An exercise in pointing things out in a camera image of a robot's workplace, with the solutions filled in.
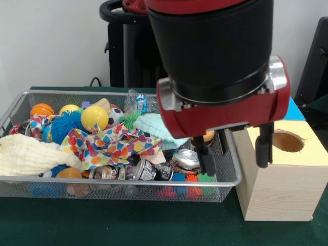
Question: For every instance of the blue spiky ball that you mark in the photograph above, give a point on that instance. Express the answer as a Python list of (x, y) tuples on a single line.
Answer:
[(64, 127)]

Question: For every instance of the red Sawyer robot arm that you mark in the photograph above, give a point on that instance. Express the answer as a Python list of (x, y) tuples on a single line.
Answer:
[(210, 46)]

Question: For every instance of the large yellow ball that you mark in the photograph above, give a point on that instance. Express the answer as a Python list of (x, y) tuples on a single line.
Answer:
[(94, 118)]

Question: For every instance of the mint green cloth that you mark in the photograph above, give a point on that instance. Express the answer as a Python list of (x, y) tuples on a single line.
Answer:
[(154, 128)]

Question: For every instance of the cream yellow cloth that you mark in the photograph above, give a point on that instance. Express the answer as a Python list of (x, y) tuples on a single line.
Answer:
[(31, 156)]

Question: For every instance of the crushed clear plastic bottle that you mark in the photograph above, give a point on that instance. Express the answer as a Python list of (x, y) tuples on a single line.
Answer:
[(141, 102)]

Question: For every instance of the shallow clear mesh bin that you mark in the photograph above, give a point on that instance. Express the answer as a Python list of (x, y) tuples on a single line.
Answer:
[(102, 180)]

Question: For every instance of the crushed silver can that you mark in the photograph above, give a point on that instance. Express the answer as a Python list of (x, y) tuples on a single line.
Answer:
[(184, 159)]

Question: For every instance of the dark green table cloth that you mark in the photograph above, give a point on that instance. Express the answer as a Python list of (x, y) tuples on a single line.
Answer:
[(128, 225)]

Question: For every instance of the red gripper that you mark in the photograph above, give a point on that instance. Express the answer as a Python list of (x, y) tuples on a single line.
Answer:
[(230, 115)]

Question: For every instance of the black stand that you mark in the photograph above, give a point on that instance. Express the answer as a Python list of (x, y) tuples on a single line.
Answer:
[(315, 66)]

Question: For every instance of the colourful polka dot cloth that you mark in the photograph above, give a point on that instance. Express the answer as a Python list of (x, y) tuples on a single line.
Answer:
[(110, 146)]

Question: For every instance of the toy hamburger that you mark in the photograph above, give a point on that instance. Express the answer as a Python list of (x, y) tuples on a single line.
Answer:
[(209, 136)]

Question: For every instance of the orange toy basketball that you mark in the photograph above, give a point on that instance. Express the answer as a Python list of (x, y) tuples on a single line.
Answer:
[(42, 109)]

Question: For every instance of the wooden box with three holes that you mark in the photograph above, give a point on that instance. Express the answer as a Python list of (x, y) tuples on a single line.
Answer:
[(287, 189)]

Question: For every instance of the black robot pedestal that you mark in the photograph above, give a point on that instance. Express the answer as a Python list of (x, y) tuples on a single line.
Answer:
[(130, 51)]

